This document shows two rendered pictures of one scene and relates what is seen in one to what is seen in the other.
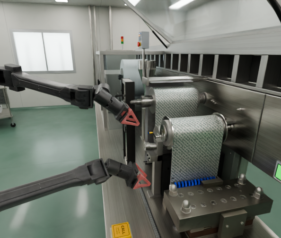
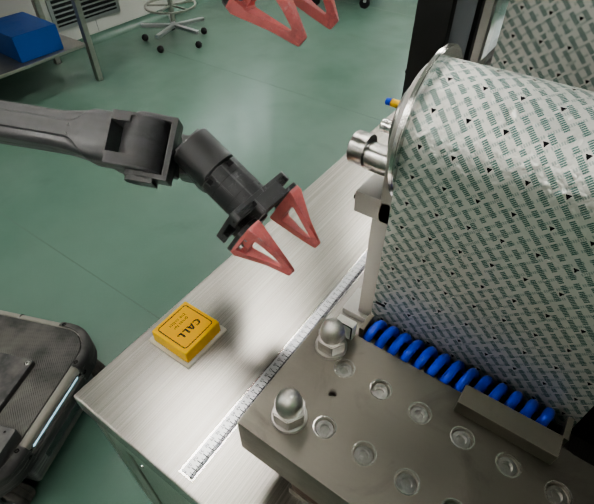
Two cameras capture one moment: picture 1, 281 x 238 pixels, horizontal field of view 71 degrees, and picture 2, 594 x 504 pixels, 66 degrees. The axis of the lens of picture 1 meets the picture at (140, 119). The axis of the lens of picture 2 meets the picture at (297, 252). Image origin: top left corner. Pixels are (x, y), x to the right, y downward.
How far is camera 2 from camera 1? 0.57 m
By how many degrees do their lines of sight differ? 48
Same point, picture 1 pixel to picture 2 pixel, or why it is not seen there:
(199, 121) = not seen: outside the picture
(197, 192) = (407, 405)
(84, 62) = not seen: outside the picture
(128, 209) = (266, 297)
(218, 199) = (440, 490)
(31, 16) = not seen: outside the picture
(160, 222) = not seen: hidden behind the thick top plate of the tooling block
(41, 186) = not seen: outside the picture
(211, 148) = not seen: outside the picture
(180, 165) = (415, 282)
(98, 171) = (132, 147)
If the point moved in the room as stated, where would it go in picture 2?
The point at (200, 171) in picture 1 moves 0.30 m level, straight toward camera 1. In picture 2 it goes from (499, 352) to (211, 467)
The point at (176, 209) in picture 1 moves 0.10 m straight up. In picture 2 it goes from (272, 391) to (268, 336)
